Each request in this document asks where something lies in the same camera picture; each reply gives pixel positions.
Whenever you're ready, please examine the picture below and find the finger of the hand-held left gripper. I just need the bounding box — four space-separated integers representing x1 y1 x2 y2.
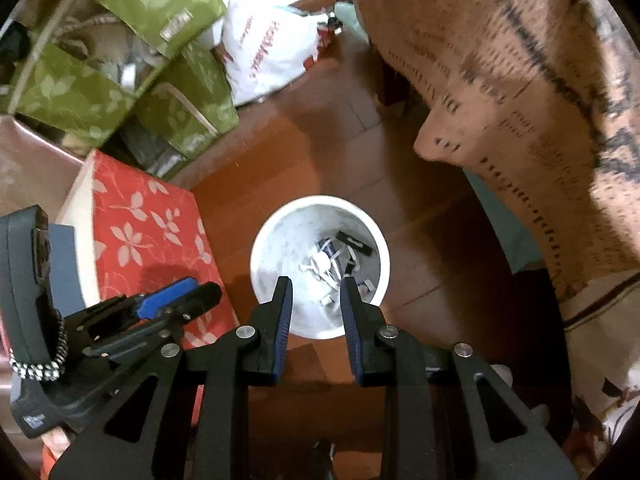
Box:
81 281 224 361
62 276 199 342

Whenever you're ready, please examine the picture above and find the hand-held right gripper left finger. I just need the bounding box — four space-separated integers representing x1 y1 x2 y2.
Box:
47 276 295 480

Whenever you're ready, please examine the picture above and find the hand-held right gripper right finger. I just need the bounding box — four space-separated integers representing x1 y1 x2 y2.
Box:
339 276 581 480

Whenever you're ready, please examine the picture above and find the white paper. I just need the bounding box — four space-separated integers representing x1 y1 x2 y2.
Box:
298 251 347 287

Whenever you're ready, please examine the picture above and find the small black rectangular item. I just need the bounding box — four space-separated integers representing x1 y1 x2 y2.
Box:
335 230 374 257

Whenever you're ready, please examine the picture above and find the white waste bin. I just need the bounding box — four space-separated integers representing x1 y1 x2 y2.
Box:
249 194 391 342

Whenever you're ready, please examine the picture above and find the red floral storage box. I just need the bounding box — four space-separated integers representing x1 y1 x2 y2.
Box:
47 149 242 352

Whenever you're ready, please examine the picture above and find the brown box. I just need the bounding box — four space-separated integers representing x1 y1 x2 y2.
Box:
0 114 87 222

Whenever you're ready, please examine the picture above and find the green leaf-print storage box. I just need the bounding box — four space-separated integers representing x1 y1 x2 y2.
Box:
134 44 241 159
9 39 167 149
81 0 229 59

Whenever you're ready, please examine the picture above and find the teal bed sheet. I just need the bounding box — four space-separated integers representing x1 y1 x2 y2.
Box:
467 172 547 275

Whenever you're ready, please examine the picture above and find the wooden bed leg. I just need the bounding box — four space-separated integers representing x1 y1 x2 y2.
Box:
375 54 409 109

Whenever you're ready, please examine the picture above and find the white plastic bag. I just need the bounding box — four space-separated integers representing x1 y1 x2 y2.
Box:
219 0 335 107

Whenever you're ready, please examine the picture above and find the brown white printed blanket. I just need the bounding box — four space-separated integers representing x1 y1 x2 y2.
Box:
345 0 640 463

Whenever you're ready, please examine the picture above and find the black white beaded cord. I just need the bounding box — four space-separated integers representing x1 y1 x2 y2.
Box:
9 310 68 384

